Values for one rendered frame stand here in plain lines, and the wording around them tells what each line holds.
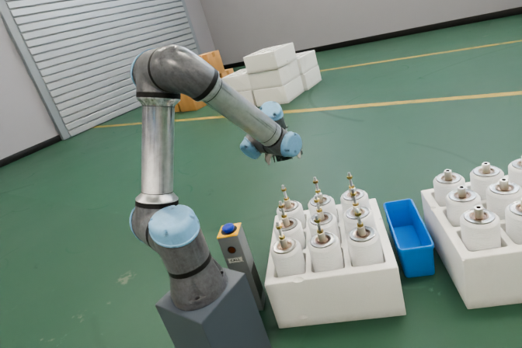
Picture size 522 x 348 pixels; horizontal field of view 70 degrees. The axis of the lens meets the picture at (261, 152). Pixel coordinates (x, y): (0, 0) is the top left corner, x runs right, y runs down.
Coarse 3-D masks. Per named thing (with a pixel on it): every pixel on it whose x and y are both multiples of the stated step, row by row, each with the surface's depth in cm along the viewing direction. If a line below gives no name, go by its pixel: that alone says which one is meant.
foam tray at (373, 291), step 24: (384, 240) 115; (312, 264) 117; (384, 264) 106; (288, 288) 111; (312, 288) 110; (336, 288) 109; (360, 288) 108; (384, 288) 107; (288, 312) 115; (312, 312) 113; (336, 312) 112; (360, 312) 111; (384, 312) 110
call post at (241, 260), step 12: (240, 228) 120; (228, 240) 117; (240, 240) 118; (228, 252) 119; (240, 252) 118; (228, 264) 121; (240, 264) 120; (252, 264) 125; (252, 276) 123; (252, 288) 124; (264, 300) 130
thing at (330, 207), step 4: (332, 200) 132; (308, 204) 134; (328, 204) 130; (332, 204) 131; (308, 208) 134; (312, 208) 131; (316, 208) 130; (324, 208) 129; (328, 208) 130; (332, 208) 131; (312, 212) 132; (332, 212) 131; (336, 212) 134; (336, 216) 134
